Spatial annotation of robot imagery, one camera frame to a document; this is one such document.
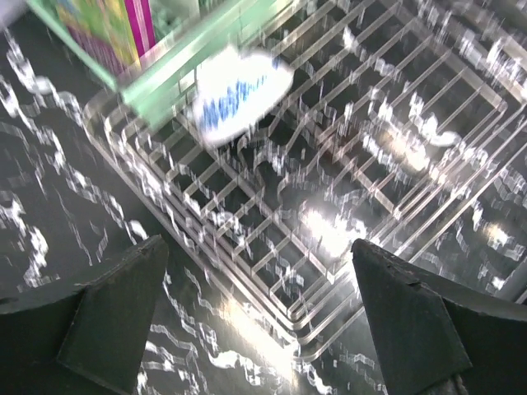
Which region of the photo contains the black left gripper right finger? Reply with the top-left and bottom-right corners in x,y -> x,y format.
352,239 -> 526,394

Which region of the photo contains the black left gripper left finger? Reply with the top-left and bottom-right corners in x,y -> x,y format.
1,235 -> 169,394

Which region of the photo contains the blue white porcelain bowl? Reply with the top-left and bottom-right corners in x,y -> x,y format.
192,45 -> 294,148

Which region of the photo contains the purple illustrated book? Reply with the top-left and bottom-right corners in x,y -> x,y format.
55,0 -> 156,76

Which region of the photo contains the green plastic file organizer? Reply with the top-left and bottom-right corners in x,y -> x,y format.
28,1 -> 292,126

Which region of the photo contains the metal wire dish rack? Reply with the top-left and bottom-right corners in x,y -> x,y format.
84,1 -> 526,360

